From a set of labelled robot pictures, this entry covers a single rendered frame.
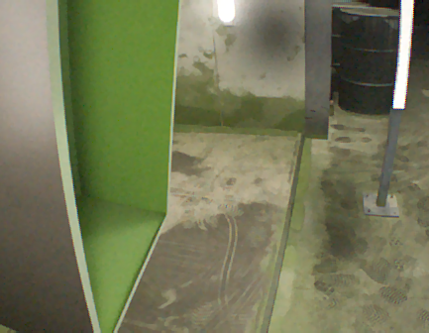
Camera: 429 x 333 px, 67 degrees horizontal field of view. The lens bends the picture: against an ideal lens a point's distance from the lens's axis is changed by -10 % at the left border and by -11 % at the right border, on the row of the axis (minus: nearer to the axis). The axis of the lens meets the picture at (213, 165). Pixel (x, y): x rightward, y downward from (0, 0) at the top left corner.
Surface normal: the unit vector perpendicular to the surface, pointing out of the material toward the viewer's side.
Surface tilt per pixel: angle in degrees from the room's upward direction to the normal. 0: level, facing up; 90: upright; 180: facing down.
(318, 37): 90
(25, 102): 90
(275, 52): 90
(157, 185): 90
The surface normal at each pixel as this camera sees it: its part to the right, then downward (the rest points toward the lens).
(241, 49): -0.29, 0.51
